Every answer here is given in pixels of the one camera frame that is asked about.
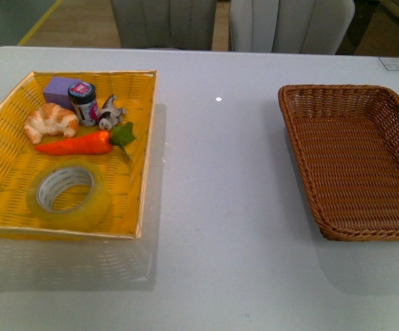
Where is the clear packing tape roll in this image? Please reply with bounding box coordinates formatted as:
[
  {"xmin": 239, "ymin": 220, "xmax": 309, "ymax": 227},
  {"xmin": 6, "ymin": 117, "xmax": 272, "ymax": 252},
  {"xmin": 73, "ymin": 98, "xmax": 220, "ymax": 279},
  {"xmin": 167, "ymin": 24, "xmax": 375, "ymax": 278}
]
[{"xmin": 26, "ymin": 160, "xmax": 112, "ymax": 232}]

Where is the brown wicker basket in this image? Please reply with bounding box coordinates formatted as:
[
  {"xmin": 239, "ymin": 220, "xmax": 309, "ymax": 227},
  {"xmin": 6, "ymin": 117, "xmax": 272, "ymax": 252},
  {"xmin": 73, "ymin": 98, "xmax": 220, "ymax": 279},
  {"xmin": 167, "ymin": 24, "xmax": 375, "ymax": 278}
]
[{"xmin": 278, "ymin": 84, "xmax": 399, "ymax": 241}]

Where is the yellow woven basket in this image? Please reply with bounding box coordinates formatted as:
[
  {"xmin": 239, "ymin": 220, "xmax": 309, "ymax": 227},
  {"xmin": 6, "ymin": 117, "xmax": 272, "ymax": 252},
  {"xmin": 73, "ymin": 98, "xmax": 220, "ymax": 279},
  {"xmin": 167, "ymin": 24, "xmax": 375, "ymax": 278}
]
[{"xmin": 0, "ymin": 71, "xmax": 157, "ymax": 240}]

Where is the orange toy carrot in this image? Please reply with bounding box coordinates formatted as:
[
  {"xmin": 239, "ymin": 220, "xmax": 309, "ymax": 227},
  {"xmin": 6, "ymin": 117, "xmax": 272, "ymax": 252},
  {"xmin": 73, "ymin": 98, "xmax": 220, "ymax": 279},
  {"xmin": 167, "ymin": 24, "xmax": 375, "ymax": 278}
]
[{"xmin": 35, "ymin": 122, "xmax": 136, "ymax": 160}]

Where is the grey husky dog figurine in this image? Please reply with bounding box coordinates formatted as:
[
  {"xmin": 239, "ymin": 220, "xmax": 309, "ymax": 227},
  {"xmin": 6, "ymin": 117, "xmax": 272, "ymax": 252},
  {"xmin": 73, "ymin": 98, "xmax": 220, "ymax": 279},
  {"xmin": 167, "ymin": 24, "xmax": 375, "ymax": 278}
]
[{"xmin": 98, "ymin": 94, "xmax": 126, "ymax": 131}]

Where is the dark jar with label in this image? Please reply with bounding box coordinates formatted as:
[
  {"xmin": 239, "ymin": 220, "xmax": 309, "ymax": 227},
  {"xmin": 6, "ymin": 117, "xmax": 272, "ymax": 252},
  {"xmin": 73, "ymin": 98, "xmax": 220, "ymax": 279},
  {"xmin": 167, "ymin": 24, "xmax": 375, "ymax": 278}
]
[{"xmin": 68, "ymin": 81, "xmax": 99, "ymax": 127}]

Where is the left grey upholstered chair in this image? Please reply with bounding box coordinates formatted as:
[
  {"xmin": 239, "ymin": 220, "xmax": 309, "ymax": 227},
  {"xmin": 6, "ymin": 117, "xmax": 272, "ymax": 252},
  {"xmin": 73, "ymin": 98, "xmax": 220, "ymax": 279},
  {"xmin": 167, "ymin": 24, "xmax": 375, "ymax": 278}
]
[{"xmin": 111, "ymin": 0, "xmax": 217, "ymax": 50}]

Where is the grey upholstered chair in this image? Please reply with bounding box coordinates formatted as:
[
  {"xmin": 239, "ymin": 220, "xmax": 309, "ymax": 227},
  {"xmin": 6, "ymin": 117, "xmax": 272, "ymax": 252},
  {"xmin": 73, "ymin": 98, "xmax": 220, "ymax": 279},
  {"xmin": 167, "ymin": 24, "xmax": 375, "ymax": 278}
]
[
  {"xmin": 229, "ymin": 0, "xmax": 355, "ymax": 54},
  {"xmin": 111, "ymin": 0, "xmax": 217, "ymax": 50}
]

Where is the toy croissant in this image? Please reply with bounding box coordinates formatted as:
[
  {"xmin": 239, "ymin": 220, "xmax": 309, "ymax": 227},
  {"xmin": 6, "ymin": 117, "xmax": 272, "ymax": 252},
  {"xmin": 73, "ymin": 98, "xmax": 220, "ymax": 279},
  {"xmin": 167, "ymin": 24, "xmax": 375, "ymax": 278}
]
[{"xmin": 23, "ymin": 103, "xmax": 79, "ymax": 144}]

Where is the purple cube block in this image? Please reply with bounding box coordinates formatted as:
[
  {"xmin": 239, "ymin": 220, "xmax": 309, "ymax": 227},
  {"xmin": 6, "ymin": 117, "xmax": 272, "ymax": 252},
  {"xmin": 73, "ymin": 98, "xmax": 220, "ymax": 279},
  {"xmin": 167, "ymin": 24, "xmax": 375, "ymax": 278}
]
[{"xmin": 43, "ymin": 76, "xmax": 81, "ymax": 110}]

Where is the right grey upholstered chair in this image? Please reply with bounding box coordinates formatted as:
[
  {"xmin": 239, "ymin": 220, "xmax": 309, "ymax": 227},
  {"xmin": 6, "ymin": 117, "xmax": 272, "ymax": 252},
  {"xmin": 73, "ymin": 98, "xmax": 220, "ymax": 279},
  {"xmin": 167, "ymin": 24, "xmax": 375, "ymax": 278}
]
[{"xmin": 229, "ymin": 0, "xmax": 355, "ymax": 54}]

